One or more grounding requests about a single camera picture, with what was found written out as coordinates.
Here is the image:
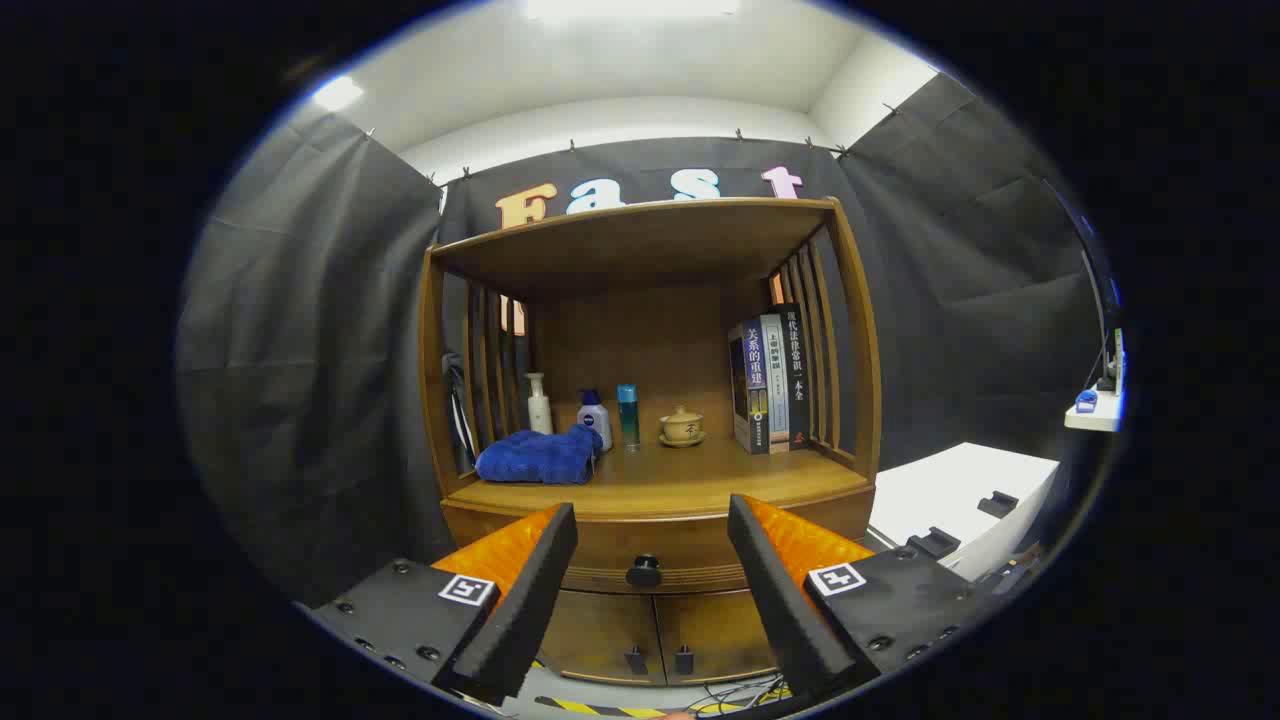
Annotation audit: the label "blue book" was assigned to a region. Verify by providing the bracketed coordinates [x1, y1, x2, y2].
[728, 318, 771, 456]

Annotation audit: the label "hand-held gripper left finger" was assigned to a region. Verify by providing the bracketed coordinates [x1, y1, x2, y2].
[310, 502, 579, 706]

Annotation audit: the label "white bottle with blue cap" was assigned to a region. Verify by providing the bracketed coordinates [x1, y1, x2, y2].
[576, 389, 614, 453]

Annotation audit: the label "pale grey book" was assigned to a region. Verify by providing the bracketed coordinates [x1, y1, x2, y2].
[760, 314, 791, 454]

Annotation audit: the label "wooden drawer with black knob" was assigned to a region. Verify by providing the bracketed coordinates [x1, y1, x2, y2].
[442, 487, 877, 596]

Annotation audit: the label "black book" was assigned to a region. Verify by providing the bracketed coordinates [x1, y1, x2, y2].
[778, 303, 813, 451]

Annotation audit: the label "wooden countertop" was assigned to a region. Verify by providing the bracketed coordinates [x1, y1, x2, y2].
[447, 430, 873, 521]

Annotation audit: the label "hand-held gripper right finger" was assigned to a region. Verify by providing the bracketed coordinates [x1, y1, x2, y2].
[727, 493, 986, 701]

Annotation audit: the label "blue towel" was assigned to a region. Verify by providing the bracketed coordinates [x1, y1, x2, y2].
[475, 424, 604, 486]

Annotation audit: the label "wooden cabinet door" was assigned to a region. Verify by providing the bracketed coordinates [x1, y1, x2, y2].
[655, 590, 781, 683]
[535, 588, 666, 687]

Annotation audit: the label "wooden cabinet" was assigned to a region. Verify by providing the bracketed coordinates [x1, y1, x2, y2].
[418, 197, 883, 688]

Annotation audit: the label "floor cables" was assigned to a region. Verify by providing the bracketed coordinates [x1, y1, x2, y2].
[700, 675, 791, 713]

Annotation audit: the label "beige lidded teacup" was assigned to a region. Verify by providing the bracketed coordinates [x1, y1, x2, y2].
[658, 405, 707, 448]

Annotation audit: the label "yellow black hazard tape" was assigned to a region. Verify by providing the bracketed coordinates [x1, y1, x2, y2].
[535, 695, 671, 719]

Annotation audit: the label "white wall shelf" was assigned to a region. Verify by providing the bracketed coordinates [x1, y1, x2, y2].
[1065, 385, 1126, 433]

